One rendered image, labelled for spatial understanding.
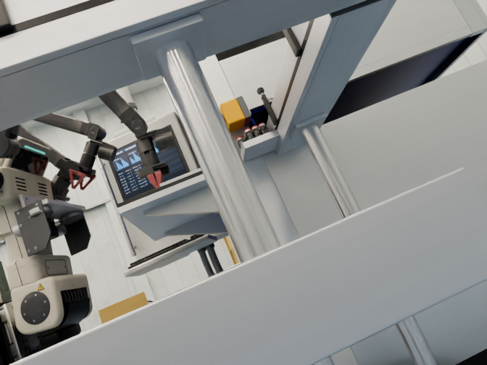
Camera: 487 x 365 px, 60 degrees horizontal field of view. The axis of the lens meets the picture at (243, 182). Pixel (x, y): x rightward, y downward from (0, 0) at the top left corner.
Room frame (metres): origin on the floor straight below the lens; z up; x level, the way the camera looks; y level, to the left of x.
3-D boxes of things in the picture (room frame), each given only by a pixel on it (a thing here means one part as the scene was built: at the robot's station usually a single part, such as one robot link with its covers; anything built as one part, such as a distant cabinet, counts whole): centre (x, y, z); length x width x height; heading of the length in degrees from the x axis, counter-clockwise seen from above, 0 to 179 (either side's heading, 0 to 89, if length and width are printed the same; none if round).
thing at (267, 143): (1.21, -0.10, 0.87); 0.14 x 0.13 x 0.02; 98
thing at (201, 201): (1.36, 0.16, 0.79); 0.34 x 0.03 x 0.13; 98
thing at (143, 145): (1.36, 0.25, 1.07); 0.07 x 0.06 x 0.07; 98
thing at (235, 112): (1.22, -0.06, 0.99); 0.08 x 0.07 x 0.07; 98
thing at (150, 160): (1.35, 0.26, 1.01); 0.10 x 0.07 x 0.07; 99
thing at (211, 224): (1.85, 0.24, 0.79); 0.34 x 0.03 x 0.13; 98
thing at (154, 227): (1.61, 0.19, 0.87); 0.70 x 0.48 x 0.02; 8
